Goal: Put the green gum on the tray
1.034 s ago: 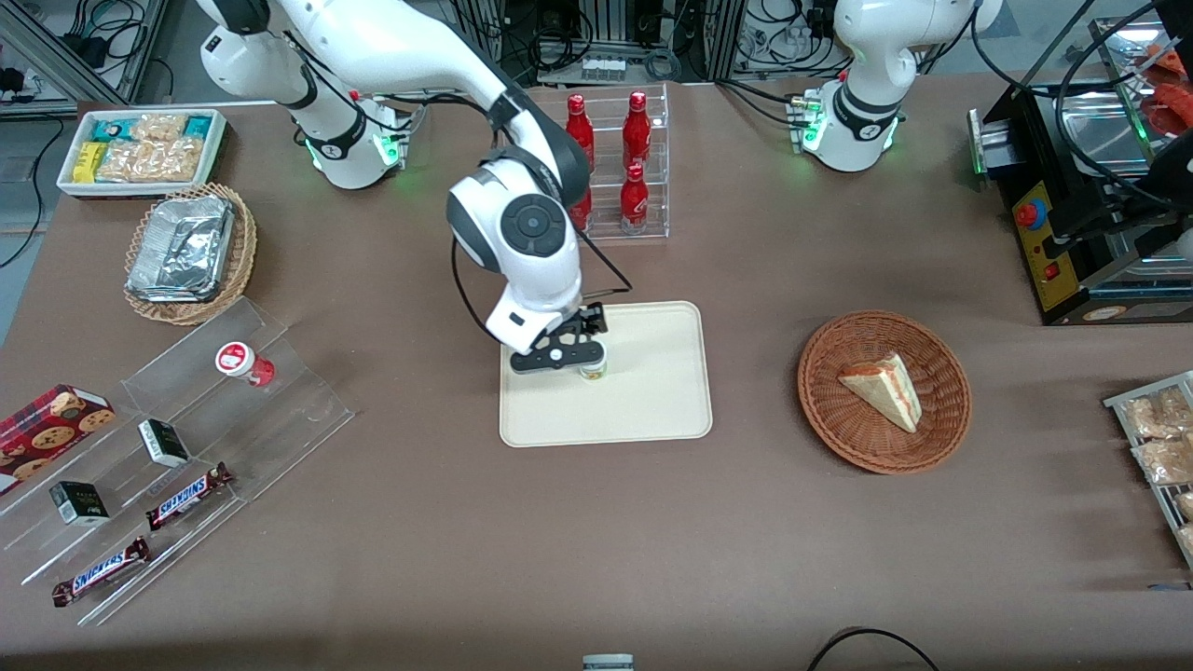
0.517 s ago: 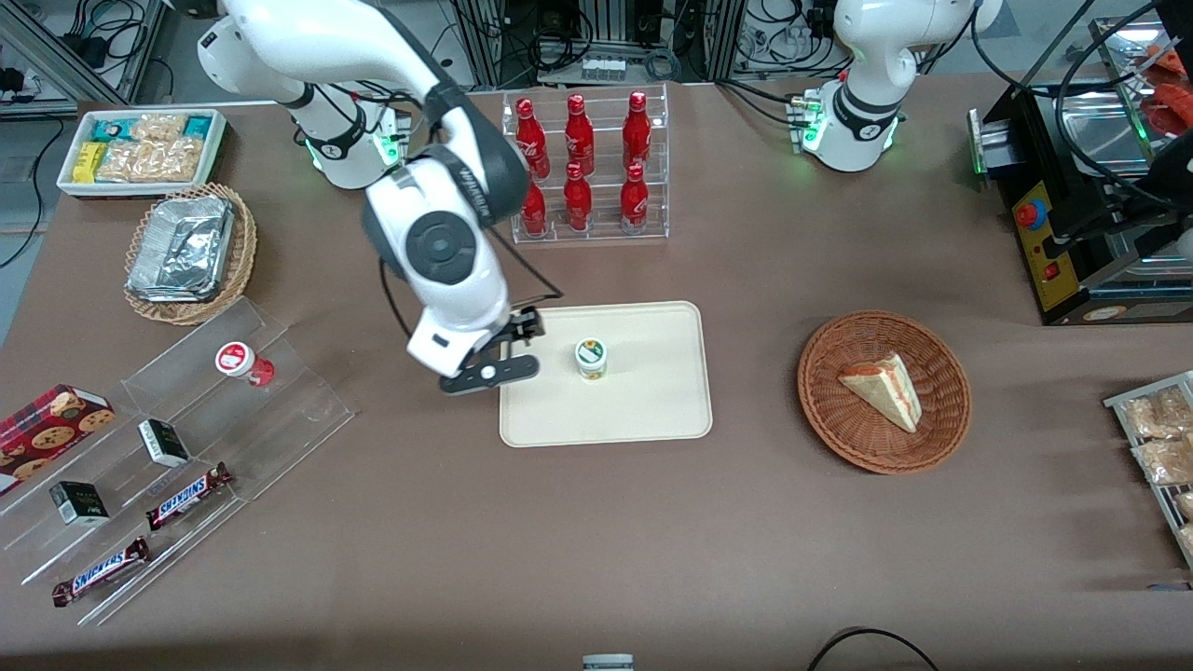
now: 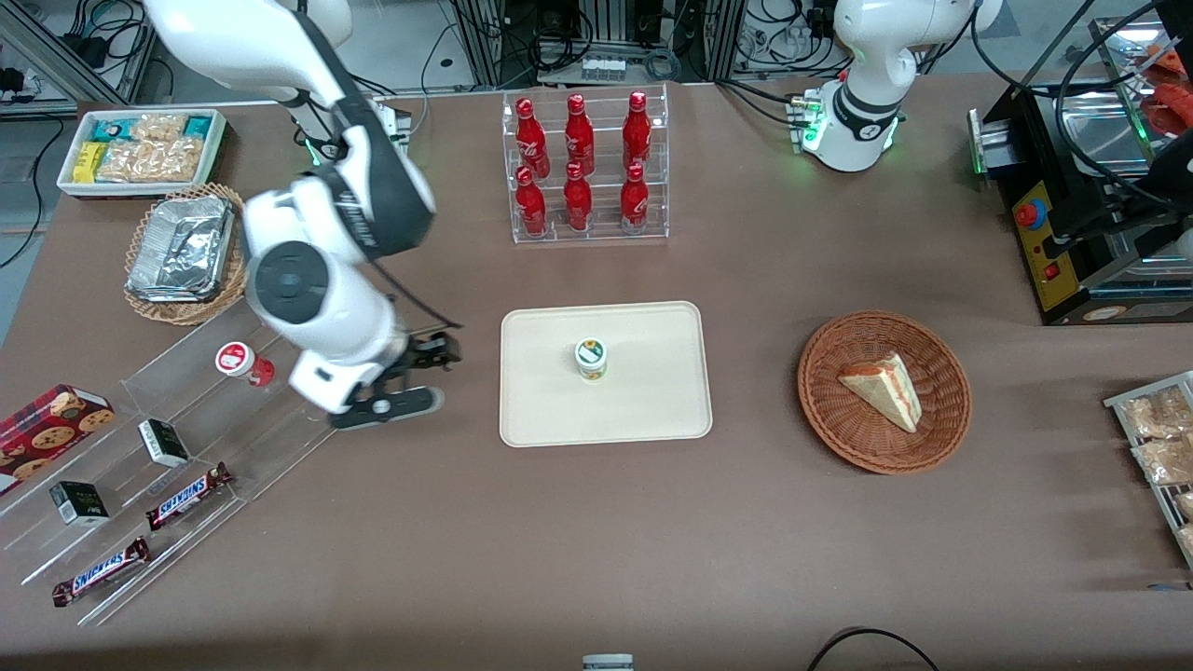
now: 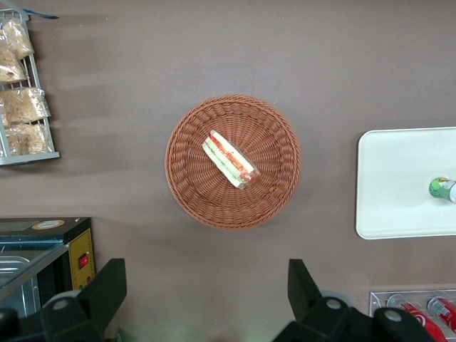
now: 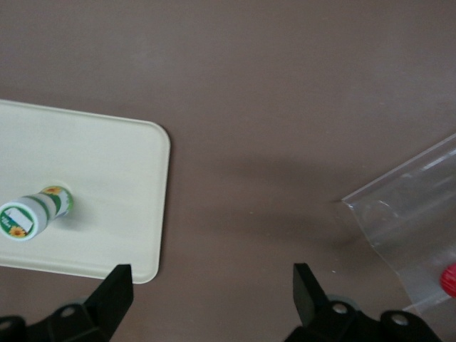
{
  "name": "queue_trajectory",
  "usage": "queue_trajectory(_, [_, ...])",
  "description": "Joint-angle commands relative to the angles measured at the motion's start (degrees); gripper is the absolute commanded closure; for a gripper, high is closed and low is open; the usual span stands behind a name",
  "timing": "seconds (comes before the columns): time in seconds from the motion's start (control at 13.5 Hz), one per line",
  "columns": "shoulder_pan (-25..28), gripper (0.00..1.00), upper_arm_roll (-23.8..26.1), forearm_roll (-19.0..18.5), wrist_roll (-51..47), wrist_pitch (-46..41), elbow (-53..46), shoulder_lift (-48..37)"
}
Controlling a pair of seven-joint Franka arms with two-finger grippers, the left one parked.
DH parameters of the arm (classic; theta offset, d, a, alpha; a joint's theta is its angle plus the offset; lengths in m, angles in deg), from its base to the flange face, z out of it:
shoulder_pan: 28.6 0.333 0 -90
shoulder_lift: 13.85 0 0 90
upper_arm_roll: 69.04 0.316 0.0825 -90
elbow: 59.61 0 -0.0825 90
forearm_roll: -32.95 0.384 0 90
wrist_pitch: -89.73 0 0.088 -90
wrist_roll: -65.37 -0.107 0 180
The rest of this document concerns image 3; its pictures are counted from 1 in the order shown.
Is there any red gum bottle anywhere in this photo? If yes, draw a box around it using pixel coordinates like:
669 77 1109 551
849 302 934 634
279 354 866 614
215 341 276 388

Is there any aluminium foil tray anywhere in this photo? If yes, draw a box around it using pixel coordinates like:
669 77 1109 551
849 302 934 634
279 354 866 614
126 194 236 304

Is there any beige plastic tray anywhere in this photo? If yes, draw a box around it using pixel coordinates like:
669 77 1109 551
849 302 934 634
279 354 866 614
500 300 714 449

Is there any clear acrylic stepped stand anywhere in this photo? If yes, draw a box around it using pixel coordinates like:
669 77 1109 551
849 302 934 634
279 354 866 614
0 296 348 627

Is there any red cola bottle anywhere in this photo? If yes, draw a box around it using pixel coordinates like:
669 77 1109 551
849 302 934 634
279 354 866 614
515 97 551 178
563 162 594 232
623 90 652 171
514 166 548 236
620 163 650 231
564 93 596 176

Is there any light wicker basket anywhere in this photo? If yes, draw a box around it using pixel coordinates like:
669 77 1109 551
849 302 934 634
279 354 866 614
123 182 253 326

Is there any small black box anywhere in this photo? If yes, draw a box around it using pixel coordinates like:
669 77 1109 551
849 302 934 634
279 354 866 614
138 418 191 469
48 480 111 527

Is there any clear acrylic bottle rack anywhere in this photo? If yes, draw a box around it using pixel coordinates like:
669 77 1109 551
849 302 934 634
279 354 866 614
501 82 670 245

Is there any Snickers bar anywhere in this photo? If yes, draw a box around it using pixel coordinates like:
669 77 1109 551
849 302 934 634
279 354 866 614
144 462 234 532
51 536 151 608

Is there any white snack bin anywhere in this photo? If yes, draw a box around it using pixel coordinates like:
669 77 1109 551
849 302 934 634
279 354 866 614
56 108 227 199

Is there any large clear cracker bag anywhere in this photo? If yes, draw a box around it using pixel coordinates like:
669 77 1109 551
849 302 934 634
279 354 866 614
96 138 204 183

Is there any red cookie box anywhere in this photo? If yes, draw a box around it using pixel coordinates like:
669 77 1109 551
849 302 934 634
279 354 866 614
0 383 117 497

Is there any small clear cracker bag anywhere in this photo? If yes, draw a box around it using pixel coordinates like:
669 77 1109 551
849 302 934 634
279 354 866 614
130 114 187 143

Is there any aluminium control rack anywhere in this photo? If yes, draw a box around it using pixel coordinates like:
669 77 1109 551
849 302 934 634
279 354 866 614
452 0 747 89

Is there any brown wicker basket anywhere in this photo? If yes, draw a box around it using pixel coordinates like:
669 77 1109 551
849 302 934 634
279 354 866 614
797 309 973 476

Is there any wrapped sandwich wedge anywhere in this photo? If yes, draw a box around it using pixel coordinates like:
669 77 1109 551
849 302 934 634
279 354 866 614
837 351 924 434

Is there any black toaster machine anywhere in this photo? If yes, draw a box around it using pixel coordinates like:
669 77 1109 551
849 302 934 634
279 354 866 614
967 0 1193 327

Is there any clear pastry bag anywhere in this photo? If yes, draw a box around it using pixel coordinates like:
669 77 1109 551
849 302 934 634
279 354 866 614
1132 436 1193 486
1121 387 1193 441

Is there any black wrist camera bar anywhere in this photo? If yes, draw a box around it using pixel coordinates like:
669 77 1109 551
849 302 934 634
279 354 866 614
330 388 445 431

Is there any black cable loop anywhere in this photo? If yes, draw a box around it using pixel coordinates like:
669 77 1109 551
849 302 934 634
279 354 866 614
806 628 940 671

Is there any grey wire tray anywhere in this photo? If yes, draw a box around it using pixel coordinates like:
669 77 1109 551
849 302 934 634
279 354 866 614
1104 371 1193 569

